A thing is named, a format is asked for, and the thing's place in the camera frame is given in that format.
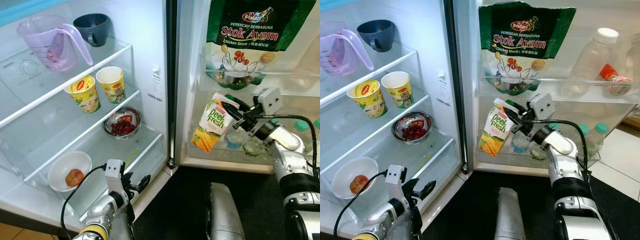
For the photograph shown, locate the lidded yellow noodle cup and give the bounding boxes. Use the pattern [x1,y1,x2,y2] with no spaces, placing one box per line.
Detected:
[63,75,101,114]
[347,79,388,119]

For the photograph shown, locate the small white bowl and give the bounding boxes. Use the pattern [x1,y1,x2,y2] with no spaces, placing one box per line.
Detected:
[331,157,379,200]
[48,151,93,193]

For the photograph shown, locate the white fridge door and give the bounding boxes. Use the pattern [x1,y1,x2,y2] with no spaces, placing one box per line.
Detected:
[452,0,640,177]
[172,0,321,175]

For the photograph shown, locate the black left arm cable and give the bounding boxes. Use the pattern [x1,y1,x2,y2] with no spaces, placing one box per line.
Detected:
[60,164,108,240]
[333,170,388,240]

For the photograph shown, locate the clear glass jar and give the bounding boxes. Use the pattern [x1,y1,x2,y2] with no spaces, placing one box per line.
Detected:
[625,32,640,81]

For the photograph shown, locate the small orange label bottle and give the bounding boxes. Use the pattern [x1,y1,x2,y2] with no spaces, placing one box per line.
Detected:
[599,64,633,97]

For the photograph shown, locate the dark grey mug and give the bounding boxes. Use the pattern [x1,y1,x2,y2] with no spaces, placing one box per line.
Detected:
[356,19,395,53]
[73,13,110,48]

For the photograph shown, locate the green chicken stock pouch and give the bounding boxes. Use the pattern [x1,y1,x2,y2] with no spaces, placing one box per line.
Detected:
[206,0,317,91]
[478,1,577,96]

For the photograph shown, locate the clear bottle white cap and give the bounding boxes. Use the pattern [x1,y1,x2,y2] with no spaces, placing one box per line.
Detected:
[570,27,620,98]

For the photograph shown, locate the small blue label water bottle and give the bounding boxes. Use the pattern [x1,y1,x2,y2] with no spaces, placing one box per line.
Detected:
[511,132,531,154]
[224,127,246,150]

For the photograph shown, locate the steel bowl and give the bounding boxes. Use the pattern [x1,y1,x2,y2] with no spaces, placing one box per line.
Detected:
[103,106,142,140]
[392,111,433,145]

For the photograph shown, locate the red apple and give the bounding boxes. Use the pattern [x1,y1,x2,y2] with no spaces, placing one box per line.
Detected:
[65,169,85,188]
[349,175,369,194]

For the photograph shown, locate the purple measuring jug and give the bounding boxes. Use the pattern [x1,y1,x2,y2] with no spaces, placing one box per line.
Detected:
[320,21,375,77]
[16,15,94,73]

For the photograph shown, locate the grey fridge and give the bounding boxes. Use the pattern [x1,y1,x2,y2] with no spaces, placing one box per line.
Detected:
[0,0,178,233]
[320,0,468,240]

